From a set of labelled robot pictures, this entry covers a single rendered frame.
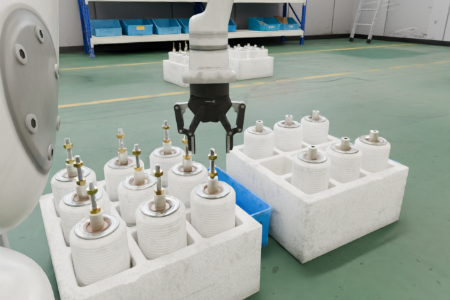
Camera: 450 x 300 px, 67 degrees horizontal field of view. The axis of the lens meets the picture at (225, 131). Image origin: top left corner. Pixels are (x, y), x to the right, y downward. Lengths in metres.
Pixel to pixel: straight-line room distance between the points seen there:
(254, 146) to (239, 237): 0.39
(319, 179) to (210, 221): 0.31
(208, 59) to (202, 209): 0.30
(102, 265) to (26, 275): 0.47
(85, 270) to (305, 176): 0.53
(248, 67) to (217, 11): 2.58
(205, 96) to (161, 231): 0.26
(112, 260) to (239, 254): 0.26
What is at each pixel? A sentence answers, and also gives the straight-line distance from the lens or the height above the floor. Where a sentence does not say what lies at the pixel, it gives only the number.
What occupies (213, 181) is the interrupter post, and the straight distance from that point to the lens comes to 0.71.
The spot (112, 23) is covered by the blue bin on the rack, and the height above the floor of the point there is 0.41.
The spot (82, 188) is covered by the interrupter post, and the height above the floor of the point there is 0.28.
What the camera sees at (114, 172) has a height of 0.25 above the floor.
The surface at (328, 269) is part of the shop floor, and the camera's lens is 0.95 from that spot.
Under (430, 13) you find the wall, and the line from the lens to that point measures 7.35.
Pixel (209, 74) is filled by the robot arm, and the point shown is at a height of 0.51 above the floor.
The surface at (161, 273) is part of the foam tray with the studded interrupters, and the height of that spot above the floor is 0.17.
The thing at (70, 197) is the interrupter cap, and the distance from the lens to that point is 0.76.
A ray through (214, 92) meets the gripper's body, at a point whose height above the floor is 0.47.
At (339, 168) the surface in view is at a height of 0.21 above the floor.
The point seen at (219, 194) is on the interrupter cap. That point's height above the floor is 0.25.
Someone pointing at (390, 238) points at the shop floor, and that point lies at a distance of 1.11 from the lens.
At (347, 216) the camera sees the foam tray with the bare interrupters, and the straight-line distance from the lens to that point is 0.98.
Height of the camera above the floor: 0.61
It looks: 20 degrees down
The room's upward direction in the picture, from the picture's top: straight up
